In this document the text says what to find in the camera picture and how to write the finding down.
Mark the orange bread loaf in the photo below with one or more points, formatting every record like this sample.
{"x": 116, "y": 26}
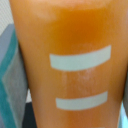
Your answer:
{"x": 76, "y": 59}

